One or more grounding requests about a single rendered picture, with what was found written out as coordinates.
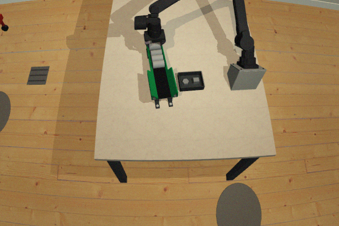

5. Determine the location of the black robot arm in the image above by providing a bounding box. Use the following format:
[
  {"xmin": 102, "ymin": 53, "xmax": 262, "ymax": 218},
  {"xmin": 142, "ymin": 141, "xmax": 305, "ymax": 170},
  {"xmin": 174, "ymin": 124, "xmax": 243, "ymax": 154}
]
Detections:
[{"xmin": 134, "ymin": 0, "xmax": 259, "ymax": 69}]

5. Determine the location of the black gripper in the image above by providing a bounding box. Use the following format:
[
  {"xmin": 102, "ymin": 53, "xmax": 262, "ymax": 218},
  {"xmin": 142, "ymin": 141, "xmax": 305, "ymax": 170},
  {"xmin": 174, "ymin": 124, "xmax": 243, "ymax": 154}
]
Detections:
[{"xmin": 144, "ymin": 29, "xmax": 166, "ymax": 48}]

